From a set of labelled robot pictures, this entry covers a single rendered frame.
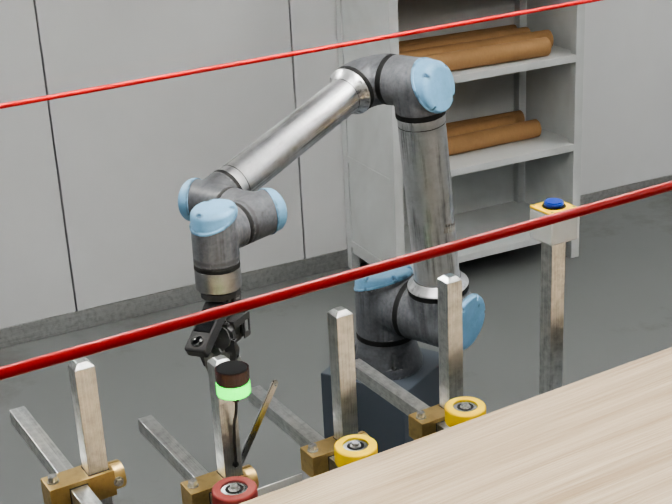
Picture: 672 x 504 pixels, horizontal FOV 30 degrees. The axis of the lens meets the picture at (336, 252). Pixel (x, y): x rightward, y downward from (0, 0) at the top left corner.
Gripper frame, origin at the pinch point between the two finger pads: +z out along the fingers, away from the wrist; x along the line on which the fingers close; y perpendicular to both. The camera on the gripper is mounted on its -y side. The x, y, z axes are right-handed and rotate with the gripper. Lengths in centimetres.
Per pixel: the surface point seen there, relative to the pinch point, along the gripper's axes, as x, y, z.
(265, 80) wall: 126, 238, 4
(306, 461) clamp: -21.9, -5.3, 9.4
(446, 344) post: -39.8, 21.2, -6.8
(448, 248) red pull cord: -92, -106, -81
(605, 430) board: -73, 16, 3
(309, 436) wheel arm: -18.8, 1.7, 8.4
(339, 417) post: -26.4, 0.3, 1.8
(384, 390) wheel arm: -23.0, 27.6, 10.0
